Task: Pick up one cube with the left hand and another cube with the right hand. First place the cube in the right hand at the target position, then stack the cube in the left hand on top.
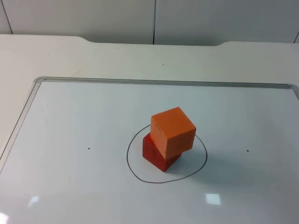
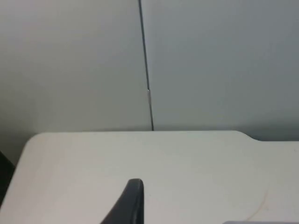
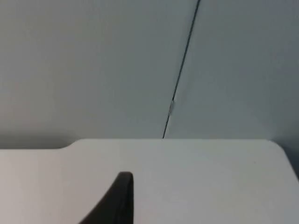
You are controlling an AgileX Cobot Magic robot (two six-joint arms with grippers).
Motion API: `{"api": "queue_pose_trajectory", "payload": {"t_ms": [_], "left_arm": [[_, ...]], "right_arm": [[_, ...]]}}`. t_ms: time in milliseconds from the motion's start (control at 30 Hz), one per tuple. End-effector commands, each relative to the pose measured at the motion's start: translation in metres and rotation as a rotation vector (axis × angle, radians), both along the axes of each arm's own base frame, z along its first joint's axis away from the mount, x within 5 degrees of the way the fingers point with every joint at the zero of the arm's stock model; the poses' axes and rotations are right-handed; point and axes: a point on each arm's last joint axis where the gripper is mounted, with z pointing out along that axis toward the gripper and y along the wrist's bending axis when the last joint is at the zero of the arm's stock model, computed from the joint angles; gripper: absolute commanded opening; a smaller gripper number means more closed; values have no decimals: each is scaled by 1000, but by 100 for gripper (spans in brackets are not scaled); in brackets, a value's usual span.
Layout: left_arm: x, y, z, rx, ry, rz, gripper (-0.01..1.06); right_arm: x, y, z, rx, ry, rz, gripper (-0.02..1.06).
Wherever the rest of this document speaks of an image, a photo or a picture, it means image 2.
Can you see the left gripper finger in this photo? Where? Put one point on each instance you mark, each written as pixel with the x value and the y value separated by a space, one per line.
pixel 133 205

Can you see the grey-framed whiteboard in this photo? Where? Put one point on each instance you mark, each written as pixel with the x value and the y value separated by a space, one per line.
pixel 268 222

